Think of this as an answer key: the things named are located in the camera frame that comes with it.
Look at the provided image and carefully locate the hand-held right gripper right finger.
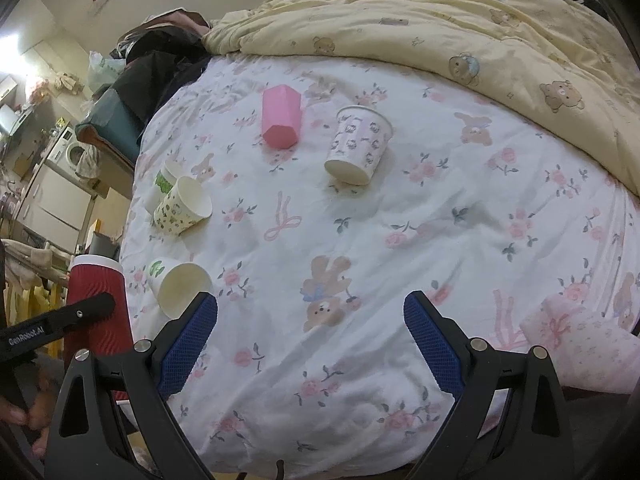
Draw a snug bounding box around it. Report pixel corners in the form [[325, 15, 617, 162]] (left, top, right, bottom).
[[402, 290, 581, 480]]

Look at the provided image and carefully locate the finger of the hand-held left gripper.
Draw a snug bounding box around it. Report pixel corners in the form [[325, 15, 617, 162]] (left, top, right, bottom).
[[47, 292, 117, 335]]

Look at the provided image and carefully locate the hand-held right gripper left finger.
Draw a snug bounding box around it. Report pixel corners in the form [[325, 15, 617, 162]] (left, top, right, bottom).
[[37, 291, 221, 480]]

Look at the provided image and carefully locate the red ribbed cup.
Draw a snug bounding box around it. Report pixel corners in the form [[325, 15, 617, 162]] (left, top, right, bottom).
[[62, 255, 132, 402]]

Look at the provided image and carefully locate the white cup with green logo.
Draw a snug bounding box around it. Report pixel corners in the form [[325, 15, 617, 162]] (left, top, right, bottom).
[[146, 257, 214, 320]]

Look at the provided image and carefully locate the green floral paper cup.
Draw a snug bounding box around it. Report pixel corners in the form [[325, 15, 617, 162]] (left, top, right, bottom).
[[152, 176, 213, 237]]

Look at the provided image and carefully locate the pink bow paper cup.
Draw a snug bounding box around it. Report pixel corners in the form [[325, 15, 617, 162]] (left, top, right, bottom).
[[519, 294, 640, 395]]

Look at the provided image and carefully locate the white cup with green band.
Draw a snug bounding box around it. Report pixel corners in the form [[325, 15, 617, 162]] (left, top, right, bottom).
[[144, 160, 188, 216]]

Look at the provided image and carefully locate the white patterned paper cup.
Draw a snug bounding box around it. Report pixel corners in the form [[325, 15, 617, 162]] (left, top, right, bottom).
[[324, 105, 393, 186]]

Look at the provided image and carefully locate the pink faceted cup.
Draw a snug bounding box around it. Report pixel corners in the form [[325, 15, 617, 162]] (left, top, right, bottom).
[[261, 86, 304, 150]]

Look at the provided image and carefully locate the person's left hand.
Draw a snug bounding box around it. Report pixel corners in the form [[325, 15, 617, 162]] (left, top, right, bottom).
[[0, 366, 61, 433]]

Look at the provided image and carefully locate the yellow hanging cloth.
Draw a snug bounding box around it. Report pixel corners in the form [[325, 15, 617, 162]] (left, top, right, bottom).
[[0, 240, 71, 333]]

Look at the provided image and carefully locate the dark grey container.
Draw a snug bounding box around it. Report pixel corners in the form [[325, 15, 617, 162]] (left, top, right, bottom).
[[87, 232, 121, 261]]

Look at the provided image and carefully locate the floral white bed sheet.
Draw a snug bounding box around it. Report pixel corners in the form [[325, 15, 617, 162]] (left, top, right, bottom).
[[117, 52, 640, 476]]

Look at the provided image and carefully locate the white cabinet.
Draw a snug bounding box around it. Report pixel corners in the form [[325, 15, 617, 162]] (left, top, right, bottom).
[[12, 165, 96, 251]]

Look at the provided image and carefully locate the white washing machine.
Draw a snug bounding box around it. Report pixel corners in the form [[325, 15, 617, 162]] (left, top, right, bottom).
[[45, 127, 96, 181]]

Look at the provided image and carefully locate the teal storage box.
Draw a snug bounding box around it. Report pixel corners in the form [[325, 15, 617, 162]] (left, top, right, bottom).
[[75, 85, 146, 161]]

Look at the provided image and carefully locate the translucent plastic bag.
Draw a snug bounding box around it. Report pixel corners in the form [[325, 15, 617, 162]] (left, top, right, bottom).
[[87, 50, 126, 96]]

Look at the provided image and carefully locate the dark clothes pile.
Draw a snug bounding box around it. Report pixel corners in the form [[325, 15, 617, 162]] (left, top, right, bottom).
[[117, 7, 213, 126]]

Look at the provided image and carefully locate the yellow bear print quilt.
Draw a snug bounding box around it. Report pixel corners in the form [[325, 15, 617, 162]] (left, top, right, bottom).
[[202, 0, 640, 201]]

